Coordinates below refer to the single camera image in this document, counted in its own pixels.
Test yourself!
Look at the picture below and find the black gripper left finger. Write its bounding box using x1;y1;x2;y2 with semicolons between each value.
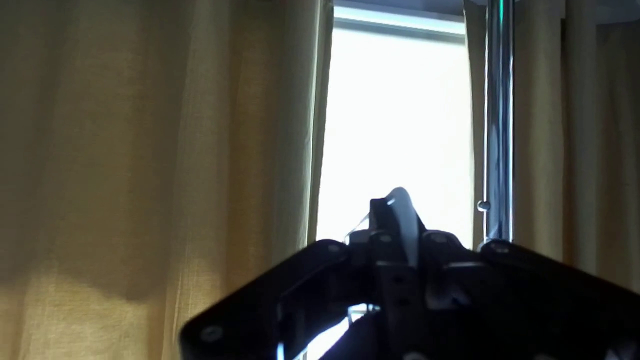
178;196;396;360

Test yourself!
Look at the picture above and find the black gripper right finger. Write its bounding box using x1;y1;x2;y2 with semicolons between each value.
416;229;640;360

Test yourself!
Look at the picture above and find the yellow curtain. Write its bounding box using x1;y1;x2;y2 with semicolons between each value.
462;0;640;296
0;0;336;360

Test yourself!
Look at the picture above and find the bright window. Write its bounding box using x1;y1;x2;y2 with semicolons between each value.
314;5;475;251

